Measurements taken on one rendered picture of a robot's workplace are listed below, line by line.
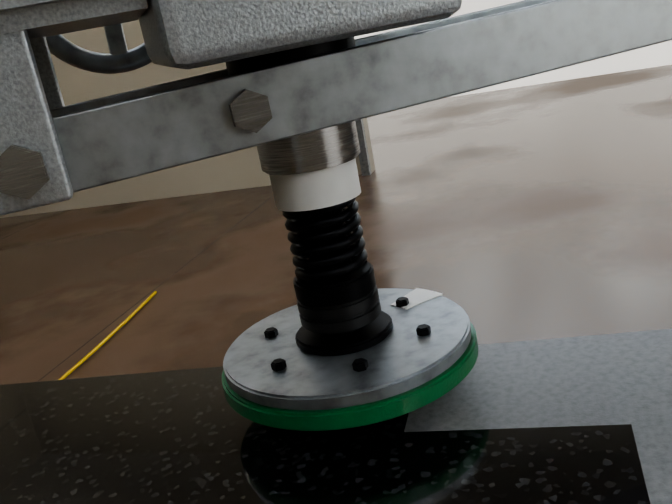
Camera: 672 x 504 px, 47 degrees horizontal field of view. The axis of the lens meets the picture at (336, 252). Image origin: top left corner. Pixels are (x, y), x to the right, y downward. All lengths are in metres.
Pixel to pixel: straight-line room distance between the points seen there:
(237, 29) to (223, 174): 5.50
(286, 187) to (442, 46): 0.16
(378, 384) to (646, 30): 0.34
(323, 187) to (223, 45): 0.15
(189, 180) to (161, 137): 5.58
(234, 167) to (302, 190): 5.35
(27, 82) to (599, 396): 0.47
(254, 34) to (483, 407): 0.34
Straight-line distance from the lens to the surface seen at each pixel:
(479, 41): 0.59
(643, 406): 0.63
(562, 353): 0.71
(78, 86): 6.42
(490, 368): 0.69
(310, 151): 0.57
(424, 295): 0.71
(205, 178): 6.05
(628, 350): 0.71
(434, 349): 0.61
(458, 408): 0.64
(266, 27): 0.49
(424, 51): 0.57
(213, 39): 0.48
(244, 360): 0.65
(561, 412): 0.62
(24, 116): 0.51
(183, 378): 0.79
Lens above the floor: 1.14
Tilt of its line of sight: 17 degrees down
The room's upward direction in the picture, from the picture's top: 11 degrees counter-clockwise
